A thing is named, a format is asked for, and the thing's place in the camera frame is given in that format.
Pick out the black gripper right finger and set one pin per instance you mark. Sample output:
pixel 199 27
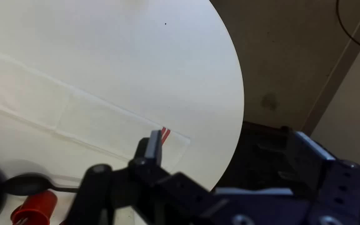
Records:
pixel 343 191

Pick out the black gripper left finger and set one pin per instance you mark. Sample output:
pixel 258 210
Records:
pixel 146 195

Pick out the white towel with red stripes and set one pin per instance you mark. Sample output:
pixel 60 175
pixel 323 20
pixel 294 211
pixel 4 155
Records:
pixel 84 112

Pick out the red measuring cup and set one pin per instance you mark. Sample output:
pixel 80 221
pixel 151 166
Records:
pixel 38 206

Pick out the black spatula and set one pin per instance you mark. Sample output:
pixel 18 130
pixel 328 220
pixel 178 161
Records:
pixel 25 183

